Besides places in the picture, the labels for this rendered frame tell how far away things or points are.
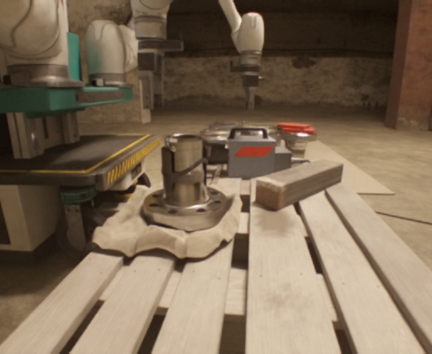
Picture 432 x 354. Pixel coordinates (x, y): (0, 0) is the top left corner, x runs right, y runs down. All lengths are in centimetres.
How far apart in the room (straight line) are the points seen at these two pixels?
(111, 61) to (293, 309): 109
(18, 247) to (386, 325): 92
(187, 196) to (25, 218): 46
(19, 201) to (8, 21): 47
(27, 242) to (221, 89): 924
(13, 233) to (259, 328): 72
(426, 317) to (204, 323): 38
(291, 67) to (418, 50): 546
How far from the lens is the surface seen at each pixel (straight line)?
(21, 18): 63
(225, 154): 127
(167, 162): 81
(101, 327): 56
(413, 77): 508
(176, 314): 55
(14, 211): 93
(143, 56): 83
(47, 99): 81
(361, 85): 1044
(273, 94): 985
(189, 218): 78
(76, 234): 94
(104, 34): 129
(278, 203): 95
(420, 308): 63
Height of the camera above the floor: 52
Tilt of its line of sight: 17 degrees down
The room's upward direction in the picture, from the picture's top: straight up
